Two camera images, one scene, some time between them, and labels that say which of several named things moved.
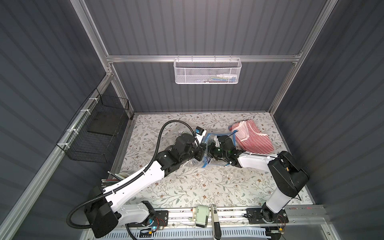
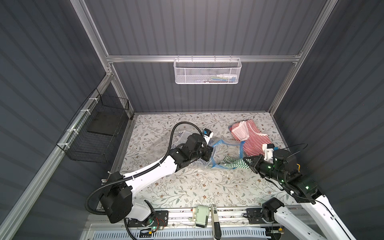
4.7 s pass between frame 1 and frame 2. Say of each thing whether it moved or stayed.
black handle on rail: stayed
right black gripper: moved
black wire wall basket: stayed
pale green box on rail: stayed
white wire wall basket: stayed
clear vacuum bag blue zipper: moved
